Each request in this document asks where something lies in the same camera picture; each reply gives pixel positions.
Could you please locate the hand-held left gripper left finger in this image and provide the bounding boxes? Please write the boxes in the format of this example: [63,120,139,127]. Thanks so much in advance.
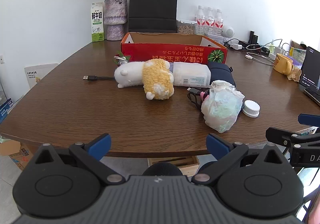
[31,133,125,186]

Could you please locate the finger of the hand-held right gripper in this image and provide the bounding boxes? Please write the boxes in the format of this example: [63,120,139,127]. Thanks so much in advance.
[298,114,320,126]
[265,127,320,148]

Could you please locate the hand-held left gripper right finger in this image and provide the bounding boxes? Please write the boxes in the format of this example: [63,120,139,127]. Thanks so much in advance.
[192,133,287,186]

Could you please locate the clear plastic bag with wrappers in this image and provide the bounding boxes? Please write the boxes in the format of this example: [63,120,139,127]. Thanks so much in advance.
[201,80,245,134]

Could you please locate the white ridged bottle cap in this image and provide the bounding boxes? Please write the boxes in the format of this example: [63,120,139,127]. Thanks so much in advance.
[241,99,260,118]

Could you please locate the black cable bundle pink tie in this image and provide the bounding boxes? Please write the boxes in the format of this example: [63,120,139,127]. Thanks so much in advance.
[187,87,209,112]

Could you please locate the black usb cable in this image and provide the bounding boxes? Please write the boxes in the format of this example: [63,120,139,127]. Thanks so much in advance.
[83,75,116,82]

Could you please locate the navy fabric pouch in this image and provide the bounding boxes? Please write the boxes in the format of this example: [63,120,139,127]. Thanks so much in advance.
[207,61,237,88]

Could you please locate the translucent white plastic container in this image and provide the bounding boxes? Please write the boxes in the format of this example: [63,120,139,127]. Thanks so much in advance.
[172,62,212,88]

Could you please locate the white and yellow plush toy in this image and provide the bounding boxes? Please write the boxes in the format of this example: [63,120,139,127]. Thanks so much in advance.
[114,59,175,100]

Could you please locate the red cardboard box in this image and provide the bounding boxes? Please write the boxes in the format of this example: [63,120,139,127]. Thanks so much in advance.
[121,32,228,65]

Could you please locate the clear seed container white lid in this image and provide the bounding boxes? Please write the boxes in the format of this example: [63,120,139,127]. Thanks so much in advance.
[176,20,197,34]

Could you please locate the black tablet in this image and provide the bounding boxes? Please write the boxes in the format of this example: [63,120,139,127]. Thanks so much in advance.
[303,87,320,107]

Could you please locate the wooden crate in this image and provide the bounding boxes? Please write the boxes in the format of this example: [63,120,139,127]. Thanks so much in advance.
[147,155,200,177]

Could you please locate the crumpled brown paper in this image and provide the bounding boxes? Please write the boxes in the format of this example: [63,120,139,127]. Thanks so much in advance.
[287,66,302,82]

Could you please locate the black laptop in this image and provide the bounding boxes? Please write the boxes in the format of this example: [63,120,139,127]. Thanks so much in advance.
[299,46,320,92]

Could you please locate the yellow mug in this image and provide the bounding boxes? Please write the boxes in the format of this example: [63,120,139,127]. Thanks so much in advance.
[272,54,294,74]

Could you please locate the green printed pack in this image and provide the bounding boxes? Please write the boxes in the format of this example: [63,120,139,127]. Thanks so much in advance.
[290,41,307,64]

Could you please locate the cardboard box on floor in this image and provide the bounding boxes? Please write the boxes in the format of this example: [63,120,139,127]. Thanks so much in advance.
[0,139,34,172]

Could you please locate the white board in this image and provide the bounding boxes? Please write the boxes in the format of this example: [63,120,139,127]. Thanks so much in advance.
[24,63,59,89]

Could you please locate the blue boxes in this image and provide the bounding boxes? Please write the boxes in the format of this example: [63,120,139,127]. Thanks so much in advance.
[0,98,13,124]

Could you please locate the white round robot speaker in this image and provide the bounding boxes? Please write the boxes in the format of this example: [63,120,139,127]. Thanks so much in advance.
[222,25,235,43]

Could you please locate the white green milk carton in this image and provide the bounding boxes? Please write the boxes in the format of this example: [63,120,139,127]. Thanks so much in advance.
[90,2,105,43]

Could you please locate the water bottle red label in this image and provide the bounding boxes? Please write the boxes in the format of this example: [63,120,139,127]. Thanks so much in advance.
[214,9,224,29]
[196,6,207,26]
[205,7,215,28]

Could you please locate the purple mottled vase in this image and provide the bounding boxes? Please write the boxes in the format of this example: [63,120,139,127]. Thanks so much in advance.
[104,0,127,41]

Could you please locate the black paper bag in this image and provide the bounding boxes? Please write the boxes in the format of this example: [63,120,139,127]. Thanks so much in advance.
[128,0,179,33]

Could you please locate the white puck charger with cable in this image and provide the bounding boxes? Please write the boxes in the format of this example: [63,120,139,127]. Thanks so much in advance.
[244,52,275,66]

